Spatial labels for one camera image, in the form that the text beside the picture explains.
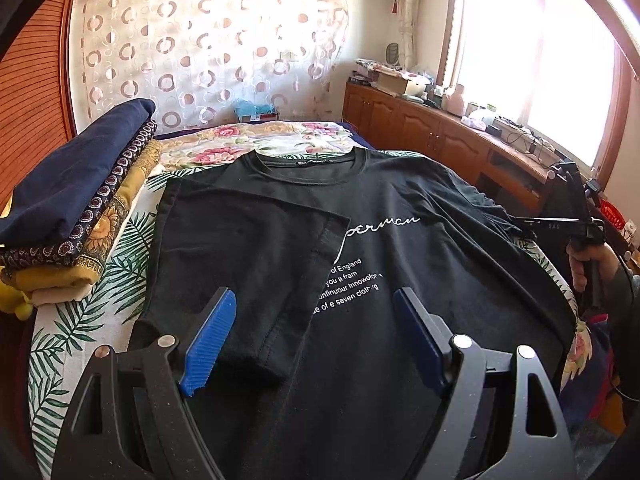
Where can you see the person's right hand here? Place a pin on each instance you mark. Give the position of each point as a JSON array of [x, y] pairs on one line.
[[576, 265]]

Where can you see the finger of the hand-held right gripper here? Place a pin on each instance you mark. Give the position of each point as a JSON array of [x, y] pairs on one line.
[[545, 222], [575, 190]]

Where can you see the navy circle-patterned folded cloth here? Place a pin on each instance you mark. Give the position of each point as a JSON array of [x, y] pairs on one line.
[[107, 190]]

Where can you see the light blue cloth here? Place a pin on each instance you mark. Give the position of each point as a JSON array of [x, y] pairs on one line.
[[252, 109]]

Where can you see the floral blanket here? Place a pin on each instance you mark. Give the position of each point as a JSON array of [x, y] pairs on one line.
[[220, 142]]

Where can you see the white bottle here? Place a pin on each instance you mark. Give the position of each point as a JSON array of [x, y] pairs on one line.
[[456, 101]]

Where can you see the red basket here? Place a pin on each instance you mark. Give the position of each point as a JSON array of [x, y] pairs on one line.
[[611, 214]]

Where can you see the yellow soft toy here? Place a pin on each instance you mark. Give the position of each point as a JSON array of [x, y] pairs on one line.
[[12, 300]]

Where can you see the black printed t-shirt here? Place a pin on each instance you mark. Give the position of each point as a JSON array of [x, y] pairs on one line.
[[300, 240]]

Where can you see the circle-patterned sheer curtain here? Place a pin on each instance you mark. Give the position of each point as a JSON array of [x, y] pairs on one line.
[[200, 35]]

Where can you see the cardboard box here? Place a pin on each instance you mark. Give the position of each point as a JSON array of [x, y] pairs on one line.
[[395, 82]]

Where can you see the white fan heater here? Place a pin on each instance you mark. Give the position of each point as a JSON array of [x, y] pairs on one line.
[[393, 55]]

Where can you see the wooden slatted wardrobe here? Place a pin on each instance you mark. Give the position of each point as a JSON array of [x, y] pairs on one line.
[[35, 110]]

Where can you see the wooden cabinet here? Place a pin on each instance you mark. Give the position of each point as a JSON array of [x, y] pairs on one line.
[[425, 130]]

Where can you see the stack of folded clothes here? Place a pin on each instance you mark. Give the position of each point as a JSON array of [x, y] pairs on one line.
[[100, 230]]

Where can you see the white lace window curtain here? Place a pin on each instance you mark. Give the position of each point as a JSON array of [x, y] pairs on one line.
[[407, 10]]

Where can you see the cream folded cloth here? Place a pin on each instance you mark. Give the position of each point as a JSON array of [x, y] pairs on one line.
[[60, 294]]

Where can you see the leaf print bed sheet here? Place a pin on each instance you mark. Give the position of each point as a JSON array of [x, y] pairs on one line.
[[80, 320]]

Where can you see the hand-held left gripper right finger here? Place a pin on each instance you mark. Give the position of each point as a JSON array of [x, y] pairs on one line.
[[417, 340]]

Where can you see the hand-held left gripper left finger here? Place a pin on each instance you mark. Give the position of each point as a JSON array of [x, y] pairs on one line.
[[210, 340]]

